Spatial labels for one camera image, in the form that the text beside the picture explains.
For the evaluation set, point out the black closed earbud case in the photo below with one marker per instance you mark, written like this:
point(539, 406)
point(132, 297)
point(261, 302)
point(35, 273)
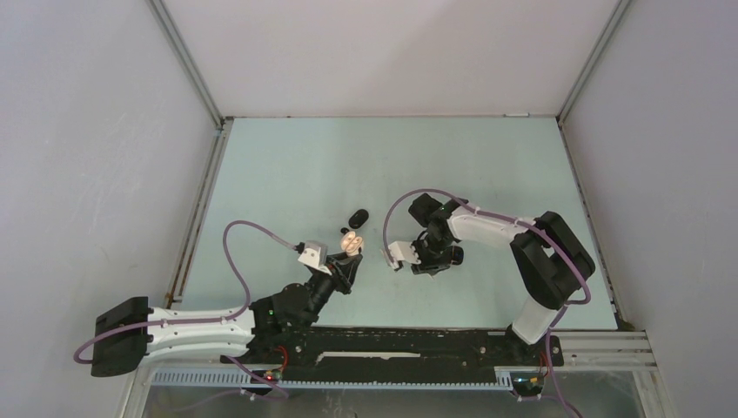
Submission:
point(358, 219)

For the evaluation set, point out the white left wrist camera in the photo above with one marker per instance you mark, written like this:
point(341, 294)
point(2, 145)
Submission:
point(313, 254)

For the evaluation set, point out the aluminium frame rail right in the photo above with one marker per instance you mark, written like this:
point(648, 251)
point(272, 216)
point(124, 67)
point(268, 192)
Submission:
point(607, 35)

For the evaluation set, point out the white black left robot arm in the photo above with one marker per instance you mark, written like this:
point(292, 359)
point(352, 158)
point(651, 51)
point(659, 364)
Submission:
point(132, 333)

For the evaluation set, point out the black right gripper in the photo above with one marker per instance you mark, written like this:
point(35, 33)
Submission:
point(427, 266)

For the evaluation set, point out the black charging case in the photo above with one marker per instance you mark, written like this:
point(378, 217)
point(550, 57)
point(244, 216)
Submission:
point(457, 256)

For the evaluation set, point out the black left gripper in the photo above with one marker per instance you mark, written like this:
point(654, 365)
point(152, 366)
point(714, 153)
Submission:
point(344, 269)

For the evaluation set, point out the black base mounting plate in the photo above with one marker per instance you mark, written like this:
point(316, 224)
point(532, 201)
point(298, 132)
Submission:
point(385, 355)

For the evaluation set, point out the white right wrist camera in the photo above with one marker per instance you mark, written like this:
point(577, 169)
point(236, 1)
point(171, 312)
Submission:
point(399, 253)

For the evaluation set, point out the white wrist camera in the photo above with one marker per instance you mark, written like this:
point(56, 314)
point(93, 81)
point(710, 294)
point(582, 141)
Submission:
point(313, 254)
point(399, 253)

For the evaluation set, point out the aluminium frame rail left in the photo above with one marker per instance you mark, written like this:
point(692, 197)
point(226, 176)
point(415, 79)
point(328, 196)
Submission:
point(162, 13)

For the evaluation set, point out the aluminium frame rail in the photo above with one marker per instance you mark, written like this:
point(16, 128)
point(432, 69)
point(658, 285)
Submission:
point(162, 13)
point(607, 35)

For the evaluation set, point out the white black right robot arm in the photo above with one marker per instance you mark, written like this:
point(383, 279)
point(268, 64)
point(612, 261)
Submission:
point(552, 262)

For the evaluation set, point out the beige earbud charging case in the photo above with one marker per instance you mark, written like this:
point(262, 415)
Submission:
point(351, 243)

